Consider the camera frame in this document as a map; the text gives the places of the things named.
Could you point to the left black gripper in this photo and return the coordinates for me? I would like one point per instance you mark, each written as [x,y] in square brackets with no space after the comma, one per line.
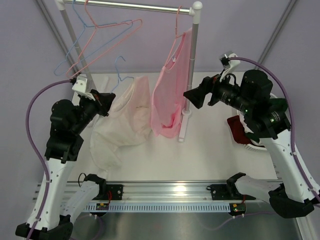
[103,101]

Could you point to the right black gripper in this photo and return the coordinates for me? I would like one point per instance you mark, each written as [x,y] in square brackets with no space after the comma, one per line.
[209,85]

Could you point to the light blue hanger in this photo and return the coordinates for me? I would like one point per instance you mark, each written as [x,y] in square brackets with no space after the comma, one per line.
[119,79]
[81,59]

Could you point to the cream white t shirt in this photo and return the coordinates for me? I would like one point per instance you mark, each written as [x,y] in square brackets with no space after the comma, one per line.
[127,124]

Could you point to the pink hanger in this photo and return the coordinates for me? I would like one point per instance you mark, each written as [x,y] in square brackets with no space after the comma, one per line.
[176,32]
[103,35]

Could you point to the dark red t shirt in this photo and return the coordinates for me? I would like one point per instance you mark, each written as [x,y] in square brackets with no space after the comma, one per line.
[237,130]

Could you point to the green and white t shirt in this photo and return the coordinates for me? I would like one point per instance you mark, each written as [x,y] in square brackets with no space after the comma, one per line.
[268,118]

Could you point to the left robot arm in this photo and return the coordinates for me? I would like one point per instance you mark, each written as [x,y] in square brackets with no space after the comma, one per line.
[50,220]

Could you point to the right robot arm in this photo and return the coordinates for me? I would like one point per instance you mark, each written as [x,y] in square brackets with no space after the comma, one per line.
[292,198]

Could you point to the pink t shirt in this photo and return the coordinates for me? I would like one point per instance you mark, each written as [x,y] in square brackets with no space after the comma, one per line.
[167,100]

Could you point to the white plastic basket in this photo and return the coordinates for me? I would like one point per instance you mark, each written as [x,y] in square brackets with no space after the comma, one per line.
[253,146]

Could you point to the silver white clothes rack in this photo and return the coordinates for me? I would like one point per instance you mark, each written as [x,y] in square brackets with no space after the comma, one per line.
[195,12]

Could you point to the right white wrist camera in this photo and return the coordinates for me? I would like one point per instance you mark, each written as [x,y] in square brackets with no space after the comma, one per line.
[228,64]

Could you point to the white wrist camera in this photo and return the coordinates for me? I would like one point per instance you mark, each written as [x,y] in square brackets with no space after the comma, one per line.
[228,64]
[83,87]

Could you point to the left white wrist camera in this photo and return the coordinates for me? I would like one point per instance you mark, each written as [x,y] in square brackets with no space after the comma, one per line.
[83,87]

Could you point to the left aluminium frame post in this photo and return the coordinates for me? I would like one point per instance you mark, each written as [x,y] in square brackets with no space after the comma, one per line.
[53,27]

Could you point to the aluminium frame post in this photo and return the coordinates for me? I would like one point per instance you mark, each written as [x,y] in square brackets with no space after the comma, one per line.
[277,30]
[53,27]

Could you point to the right aluminium frame post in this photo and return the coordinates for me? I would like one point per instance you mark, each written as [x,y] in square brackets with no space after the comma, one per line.
[277,30]

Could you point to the aluminium mounting rail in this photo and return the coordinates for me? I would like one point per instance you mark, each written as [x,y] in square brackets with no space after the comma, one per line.
[152,192]

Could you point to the white slotted cable duct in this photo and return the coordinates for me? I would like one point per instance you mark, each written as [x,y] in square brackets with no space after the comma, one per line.
[161,207]

